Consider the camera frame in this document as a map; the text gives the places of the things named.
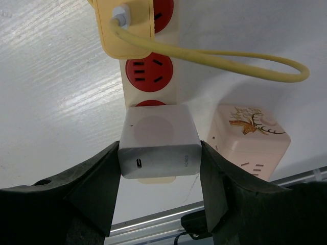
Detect beige red power strip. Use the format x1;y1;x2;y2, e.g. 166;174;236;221
119;0;181;184

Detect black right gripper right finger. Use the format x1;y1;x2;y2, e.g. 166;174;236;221
200;142;326;244

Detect white charger plug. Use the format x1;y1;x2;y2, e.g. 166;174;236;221
118;105;202;179

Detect yellow charger plug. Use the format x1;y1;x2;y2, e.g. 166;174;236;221
89;0;155;60

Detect pink cube socket adapter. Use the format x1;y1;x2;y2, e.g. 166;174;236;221
207;105;291;181

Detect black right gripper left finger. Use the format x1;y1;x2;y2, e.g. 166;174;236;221
1;142;121;244

